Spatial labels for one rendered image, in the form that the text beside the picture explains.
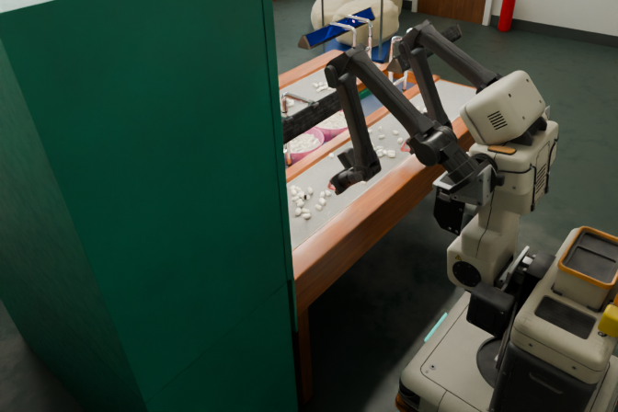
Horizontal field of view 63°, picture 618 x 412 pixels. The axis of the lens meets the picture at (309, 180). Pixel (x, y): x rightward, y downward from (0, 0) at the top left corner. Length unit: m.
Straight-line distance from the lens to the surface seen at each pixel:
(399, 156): 2.34
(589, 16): 6.33
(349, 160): 1.76
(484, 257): 1.74
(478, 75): 1.81
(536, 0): 6.45
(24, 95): 0.89
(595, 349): 1.61
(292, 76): 3.11
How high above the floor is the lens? 1.98
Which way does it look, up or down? 35 degrees down
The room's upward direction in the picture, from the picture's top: 3 degrees counter-clockwise
